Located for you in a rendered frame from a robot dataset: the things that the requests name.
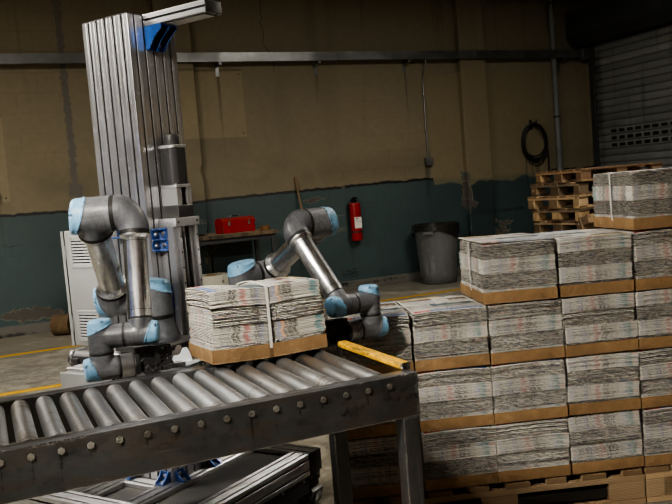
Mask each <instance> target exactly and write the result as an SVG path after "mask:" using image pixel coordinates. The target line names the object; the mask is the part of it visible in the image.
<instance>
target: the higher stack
mask: <svg viewBox="0 0 672 504"><path fill-rule="evenodd" d="M593 176H594V177H593V179H594V180H593V182H594V184H593V187H592V188H593V191H595V192H592V193H593V196H592V197H594V198H593V199H594V200H595V201H593V204H594V205H593V206H594V213H595V214H594V216H596V217H611V219H612V221H613V217H614V218H631V219H633V221H634V219H635V218H646V217H658V216H669V215H672V167H670V168H657V169H645V170H633V171H622V172H608V173H599V174H594V175H593ZM599 229H604V230H608V231H611V230H612V231H621V232H627V233H630V234H631V238H630V239H631V241H632V242H631V245H632V246H631V248H632V249H630V250H631V251H632V253H631V255H632V257H631V260H632V268H631V269H632V275H633V276H632V278H633V279H636V282H637V279H645V278H656V277H666V276H672V227H662V228H651V229H640V230H628V229H617V228H606V227H602V228H599ZM631 292H633V293H634V298H635V299H633V300H635V302H634V303H633V304H634V305H635V306H634V307H633V309H634V316H635V317H634V320H637V322H638V323H637V327H638V329H637V331H638V335H637V338H639V339H640V338H650V337H661V336H671V335H672V287H668V288H658V289H648V290H634V291H631ZM634 351H636V352H638V353H639V355H638V360H639V361H638V363H639V364H638V365H639V366H638V367H639V373H640V374H639V375H638V377H639V379H640V380H639V382H640V384H639V388H640V389H639V392H640V397H642V398H643V397H652V396H661V395H671V394H672V347H662V348H651V349H641V350H640V349H637V350H634ZM637 410H638V411H639V412H638V413H639V415H640V416H639V418H640V419H639V421H640V424H642V425H641V429H642V430H641V433H642V434H643V435H641V436H642V443H643V444H642V446H643V447H642V453H643V455H644V456H650V455H659V454H667V453H672V405H670V406H661V407H652V408H641V409H637ZM640 468H641V469H642V473H644V474H645V498H646V502H647V503H651V502H659V501H668V500H672V464H665V465H657V466H648V467H645V466H641V467H640Z"/></svg>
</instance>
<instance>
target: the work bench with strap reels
mask: <svg viewBox="0 0 672 504"><path fill-rule="evenodd" d="M231 216H239V217H230V216H229V218H220V219H216V220H215V222H214V225H215V231H216V233H208V235H204V236H199V246H202V245H211V244H221V243H230V242H240V241H249V240H254V247H255V258H256V261H261V256H260V245H259V239H268V238H270V239H271V250H272V253H276V252H277V244H276V233H278V229H270V230H260V229H259V228H258V229H255V218H254V217H253V216H241V217H240V215H231ZM227 274H228V273H220V272H218V273H210V274H202V279H203V286H208V285H229V284H228V277H227Z"/></svg>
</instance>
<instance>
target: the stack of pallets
mask: <svg viewBox="0 0 672 504"><path fill-rule="evenodd" d="M662 166H663V164H662V162H652V163H639V164H627V165H614V166H602V167H590V168H578V169H566V170H554V171H542V172H535V176H536V184H531V185H530V188H531V190H532V195H531V197H527V199H528V209H531V211H532V213H533V219H532V221H533V222H534V229H535V231H534V233H542V232H553V231H566V230H580V229H581V228H580V225H579V221H578V218H579V217H582V216H585V215H586V214H593V213H594V206H593V205H594V204H593V201H595V200H594V199H593V198H594V197H592V196H593V193H592V192H595V191H593V188H592V187H593V184H594V182H593V180H594V179H593V177H594V176H593V175H594V174H599V173H608V172H622V171H633V170H641V167H647V169H657V168H662ZM550 175H554V181H550ZM546 187H550V192H551V193H546V191H545V188H546ZM532 196H534V197H532ZM543 200H548V201H549V205H546V206H543ZM546 213H552V217H549V218H547V217H546ZM549 225H553V227H554V229H549Z"/></svg>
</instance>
